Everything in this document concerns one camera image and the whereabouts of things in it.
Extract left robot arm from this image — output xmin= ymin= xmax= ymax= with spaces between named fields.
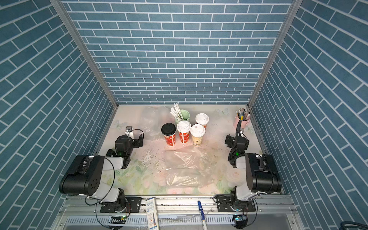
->
xmin=59 ymin=131 xmax=144 ymax=212

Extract green straw holder cup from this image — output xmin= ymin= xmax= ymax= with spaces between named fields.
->
xmin=175 ymin=109 xmax=190 ymax=124

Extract beige cup white lid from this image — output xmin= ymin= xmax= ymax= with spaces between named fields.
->
xmin=190 ymin=124 xmax=206 ymax=147

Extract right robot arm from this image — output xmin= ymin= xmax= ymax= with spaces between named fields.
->
xmin=225 ymin=120 xmax=282 ymax=205

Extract red cup white lid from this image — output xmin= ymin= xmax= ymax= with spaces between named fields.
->
xmin=195 ymin=113 xmax=209 ymax=128
xmin=176 ymin=120 xmax=191 ymax=143

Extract pink pencil bucket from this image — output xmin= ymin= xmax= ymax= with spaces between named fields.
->
xmin=233 ymin=115 xmax=251 ymax=129

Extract white blue label card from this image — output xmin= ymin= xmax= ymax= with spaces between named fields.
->
xmin=145 ymin=197 xmax=159 ymax=230

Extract spare clear plastic bags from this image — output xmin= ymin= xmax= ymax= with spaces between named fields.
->
xmin=139 ymin=106 xmax=172 ymax=140

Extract red cup black lid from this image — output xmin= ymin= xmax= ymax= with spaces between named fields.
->
xmin=161 ymin=123 xmax=176 ymax=146

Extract clear plastic carrier bag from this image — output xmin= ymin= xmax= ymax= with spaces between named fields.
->
xmin=164 ymin=145 xmax=228 ymax=188

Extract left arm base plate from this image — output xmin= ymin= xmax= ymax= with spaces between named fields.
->
xmin=100 ymin=196 xmax=142 ymax=214

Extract blue white marker pen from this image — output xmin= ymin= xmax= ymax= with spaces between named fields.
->
xmin=197 ymin=201 xmax=208 ymax=230

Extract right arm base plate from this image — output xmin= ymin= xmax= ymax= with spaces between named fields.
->
xmin=213 ymin=195 xmax=256 ymax=212

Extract pencils in bucket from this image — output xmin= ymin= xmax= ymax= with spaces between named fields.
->
xmin=237 ymin=108 xmax=250 ymax=121

